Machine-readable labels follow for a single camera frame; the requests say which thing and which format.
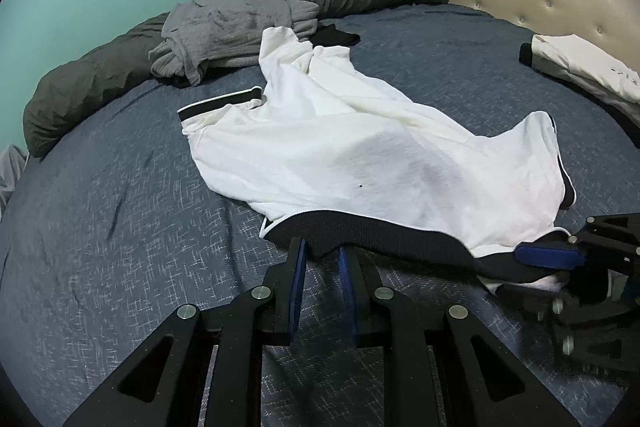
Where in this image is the white polo shirt black trim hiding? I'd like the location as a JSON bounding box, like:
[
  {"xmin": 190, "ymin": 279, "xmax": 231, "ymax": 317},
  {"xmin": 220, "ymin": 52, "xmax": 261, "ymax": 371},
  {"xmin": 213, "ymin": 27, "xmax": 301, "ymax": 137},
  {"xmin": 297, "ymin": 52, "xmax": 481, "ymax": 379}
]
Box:
[{"xmin": 179, "ymin": 27, "xmax": 576, "ymax": 291}]

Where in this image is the folded white clothes stack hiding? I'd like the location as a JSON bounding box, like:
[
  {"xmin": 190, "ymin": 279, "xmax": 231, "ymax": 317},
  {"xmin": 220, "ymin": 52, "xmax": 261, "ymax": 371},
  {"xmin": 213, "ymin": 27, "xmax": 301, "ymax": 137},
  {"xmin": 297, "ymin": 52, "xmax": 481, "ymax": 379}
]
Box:
[{"xmin": 518, "ymin": 35, "xmax": 639, "ymax": 120}]

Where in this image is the blue patterned bed sheet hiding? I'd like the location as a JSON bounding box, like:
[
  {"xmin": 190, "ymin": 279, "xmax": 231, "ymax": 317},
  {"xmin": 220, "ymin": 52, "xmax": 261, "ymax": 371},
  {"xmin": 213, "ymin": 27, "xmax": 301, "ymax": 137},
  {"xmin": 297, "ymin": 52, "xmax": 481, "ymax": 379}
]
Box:
[{"xmin": 1, "ymin": 4, "xmax": 639, "ymax": 426}]

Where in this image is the dark grey rolled duvet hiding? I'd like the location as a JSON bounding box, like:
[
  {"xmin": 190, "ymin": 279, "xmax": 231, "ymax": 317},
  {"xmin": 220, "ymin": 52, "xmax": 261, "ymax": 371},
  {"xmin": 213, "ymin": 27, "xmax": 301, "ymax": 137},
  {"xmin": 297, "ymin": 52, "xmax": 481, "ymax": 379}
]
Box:
[{"xmin": 23, "ymin": 0, "xmax": 448, "ymax": 158}]

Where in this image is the black garment under grey cloth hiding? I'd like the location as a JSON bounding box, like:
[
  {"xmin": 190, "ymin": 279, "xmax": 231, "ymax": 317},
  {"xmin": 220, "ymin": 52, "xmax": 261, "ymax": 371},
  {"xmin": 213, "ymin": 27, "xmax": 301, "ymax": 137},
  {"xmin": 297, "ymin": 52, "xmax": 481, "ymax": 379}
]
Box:
[{"xmin": 309, "ymin": 24, "xmax": 361, "ymax": 48}]

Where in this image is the light grey crumpled garment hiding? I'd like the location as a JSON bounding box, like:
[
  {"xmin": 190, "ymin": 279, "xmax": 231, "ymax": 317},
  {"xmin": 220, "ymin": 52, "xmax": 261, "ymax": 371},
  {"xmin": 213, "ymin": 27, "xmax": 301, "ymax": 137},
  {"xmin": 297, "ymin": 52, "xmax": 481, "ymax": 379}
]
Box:
[{"xmin": 149, "ymin": 0, "xmax": 320, "ymax": 86}]

